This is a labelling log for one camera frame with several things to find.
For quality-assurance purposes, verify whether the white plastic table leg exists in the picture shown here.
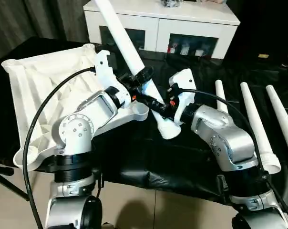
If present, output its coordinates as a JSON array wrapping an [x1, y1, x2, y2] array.
[[215, 80, 229, 114], [265, 84, 288, 174], [240, 82, 282, 175], [93, 0, 182, 140]]

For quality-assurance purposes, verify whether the white plastic table top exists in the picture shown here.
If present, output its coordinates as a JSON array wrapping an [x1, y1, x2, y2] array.
[[0, 43, 149, 173]]

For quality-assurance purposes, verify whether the black mat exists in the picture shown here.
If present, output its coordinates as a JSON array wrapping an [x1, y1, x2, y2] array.
[[0, 35, 288, 206]]

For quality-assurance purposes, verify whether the white cabinet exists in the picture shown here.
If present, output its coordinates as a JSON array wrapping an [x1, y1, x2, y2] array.
[[83, 0, 241, 60]]

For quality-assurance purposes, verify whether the glass bowl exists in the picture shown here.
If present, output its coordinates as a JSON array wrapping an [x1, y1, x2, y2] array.
[[160, 0, 183, 8]]

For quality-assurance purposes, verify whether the grey curtain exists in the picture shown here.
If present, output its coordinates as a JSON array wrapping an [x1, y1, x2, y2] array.
[[0, 0, 90, 65]]

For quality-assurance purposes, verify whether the black metal stand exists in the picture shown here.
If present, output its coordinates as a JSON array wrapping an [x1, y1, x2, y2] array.
[[0, 162, 29, 202]]

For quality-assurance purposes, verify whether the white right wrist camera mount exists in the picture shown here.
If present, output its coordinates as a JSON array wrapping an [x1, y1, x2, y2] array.
[[167, 68, 197, 125]]

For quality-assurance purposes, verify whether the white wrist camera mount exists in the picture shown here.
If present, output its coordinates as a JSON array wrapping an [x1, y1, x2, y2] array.
[[167, 68, 197, 125], [93, 49, 133, 111]]

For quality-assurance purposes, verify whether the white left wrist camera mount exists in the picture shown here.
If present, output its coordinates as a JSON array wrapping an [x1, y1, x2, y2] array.
[[93, 49, 133, 111]]

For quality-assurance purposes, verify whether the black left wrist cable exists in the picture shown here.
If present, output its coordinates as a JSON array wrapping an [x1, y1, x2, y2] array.
[[22, 67, 97, 229]]

